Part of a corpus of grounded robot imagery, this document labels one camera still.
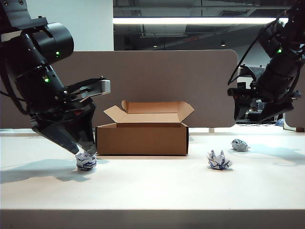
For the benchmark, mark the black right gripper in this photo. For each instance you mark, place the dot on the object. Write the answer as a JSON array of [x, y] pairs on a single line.
[[243, 93]]

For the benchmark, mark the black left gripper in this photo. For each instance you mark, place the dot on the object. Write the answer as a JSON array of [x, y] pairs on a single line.
[[69, 114]]

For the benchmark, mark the white blue paper ball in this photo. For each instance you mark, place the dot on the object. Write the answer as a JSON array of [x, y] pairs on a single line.
[[240, 145], [219, 161], [85, 163]]

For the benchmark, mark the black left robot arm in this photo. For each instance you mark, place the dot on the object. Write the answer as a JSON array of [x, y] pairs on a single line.
[[35, 59]]

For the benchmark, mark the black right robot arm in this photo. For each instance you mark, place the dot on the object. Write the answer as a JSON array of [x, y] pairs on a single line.
[[281, 55]]

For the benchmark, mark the open brown cardboard box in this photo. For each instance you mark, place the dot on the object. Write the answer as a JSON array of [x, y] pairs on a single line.
[[143, 140]]

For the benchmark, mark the small blue object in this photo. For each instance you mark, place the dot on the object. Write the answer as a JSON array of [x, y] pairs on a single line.
[[280, 122]]

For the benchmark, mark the narrow grey desk partition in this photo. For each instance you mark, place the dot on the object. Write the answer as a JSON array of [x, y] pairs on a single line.
[[297, 117]]

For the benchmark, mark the white partition foot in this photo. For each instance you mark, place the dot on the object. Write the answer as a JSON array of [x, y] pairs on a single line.
[[212, 130]]

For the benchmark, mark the wide grey desk partition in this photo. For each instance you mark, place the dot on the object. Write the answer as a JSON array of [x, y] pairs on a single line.
[[155, 76]]

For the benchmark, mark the long ceiling light strip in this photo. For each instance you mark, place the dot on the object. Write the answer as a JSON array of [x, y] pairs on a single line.
[[190, 20]]

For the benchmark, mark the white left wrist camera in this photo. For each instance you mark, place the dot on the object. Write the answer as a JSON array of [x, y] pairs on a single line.
[[105, 87]]

